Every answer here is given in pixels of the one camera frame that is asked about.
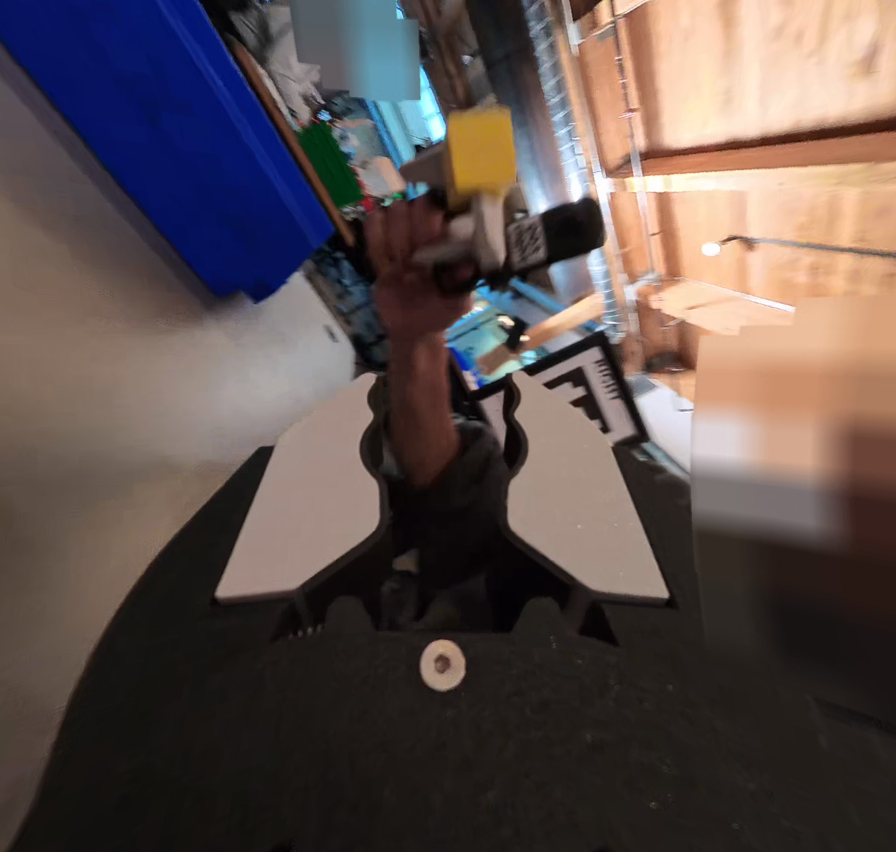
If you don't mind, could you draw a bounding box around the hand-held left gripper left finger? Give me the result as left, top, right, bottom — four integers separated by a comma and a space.
216, 374, 393, 607

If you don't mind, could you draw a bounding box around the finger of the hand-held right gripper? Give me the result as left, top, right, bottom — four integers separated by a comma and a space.
415, 188, 512, 272

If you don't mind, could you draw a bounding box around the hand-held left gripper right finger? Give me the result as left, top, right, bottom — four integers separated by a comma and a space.
493, 374, 673, 607

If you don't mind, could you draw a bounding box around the yellow wooden block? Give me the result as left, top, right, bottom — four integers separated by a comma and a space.
446, 105, 519, 195

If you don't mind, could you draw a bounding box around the blue plastic bin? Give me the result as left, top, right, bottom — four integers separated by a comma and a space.
0, 0, 340, 304

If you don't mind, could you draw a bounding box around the person's right hand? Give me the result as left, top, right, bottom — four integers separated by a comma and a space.
364, 195, 484, 342

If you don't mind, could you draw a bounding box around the printed marker board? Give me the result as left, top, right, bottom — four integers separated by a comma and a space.
469, 332, 651, 447

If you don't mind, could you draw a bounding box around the green box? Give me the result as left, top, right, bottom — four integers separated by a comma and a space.
299, 122, 368, 212

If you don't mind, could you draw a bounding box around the silver ventilation duct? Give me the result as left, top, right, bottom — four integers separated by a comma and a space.
448, 0, 596, 202

